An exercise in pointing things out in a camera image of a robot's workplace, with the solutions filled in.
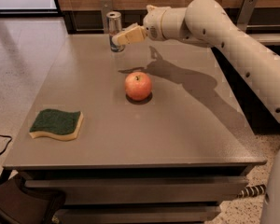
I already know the silver blue redbull can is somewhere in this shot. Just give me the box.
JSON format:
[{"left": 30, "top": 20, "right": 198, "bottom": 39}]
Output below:
[{"left": 106, "top": 11, "right": 125, "bottom": 52}]

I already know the metal bracket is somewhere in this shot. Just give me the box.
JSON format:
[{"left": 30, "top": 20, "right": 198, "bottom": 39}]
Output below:
[
  {"left": 99, "top": 0, "right": 113, "bottom": 34},
  {"left": 236, "top": 0, "right": 258, "bottom": 32}
]

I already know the left metal bracket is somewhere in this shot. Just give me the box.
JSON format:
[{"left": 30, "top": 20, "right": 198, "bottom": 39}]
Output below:
[{"left": 99, "top": 0, "right": 113, "bottom": 34}]

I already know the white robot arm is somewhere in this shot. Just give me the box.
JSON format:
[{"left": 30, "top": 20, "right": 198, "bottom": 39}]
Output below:
[{"left": 111, "top": 0, "right": 280, "bottom": 123}]

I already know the green yellow sponge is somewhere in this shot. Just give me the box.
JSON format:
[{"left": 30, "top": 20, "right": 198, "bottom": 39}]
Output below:
[{"left": 29, "top": 109, "right": 84, "bottom": 141}]

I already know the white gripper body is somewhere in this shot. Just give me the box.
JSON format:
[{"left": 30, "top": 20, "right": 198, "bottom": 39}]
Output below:
[{"left": 143, "top": 5, "right": 169, "bottom": 41}]

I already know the red apple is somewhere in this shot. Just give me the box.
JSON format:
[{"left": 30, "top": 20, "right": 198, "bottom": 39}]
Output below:
[{"left": 124, "top": 72, "right": 152, "bottom": 101}]

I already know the right metal bracket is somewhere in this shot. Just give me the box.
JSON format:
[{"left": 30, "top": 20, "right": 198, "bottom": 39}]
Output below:
[{"left": 236, "top": 0, "right": 258, "bottom": 32}]

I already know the black white striped power strip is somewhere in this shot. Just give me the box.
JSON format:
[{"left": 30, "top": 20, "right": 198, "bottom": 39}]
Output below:
[{"left": 237, "top": 184, "right": 266, "bottom": 198}]

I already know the grey drawer cabinet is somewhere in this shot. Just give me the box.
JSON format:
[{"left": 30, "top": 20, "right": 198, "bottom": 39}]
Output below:
[{"left": 4, "top": 35, "right": 265, "bottom": 224}]

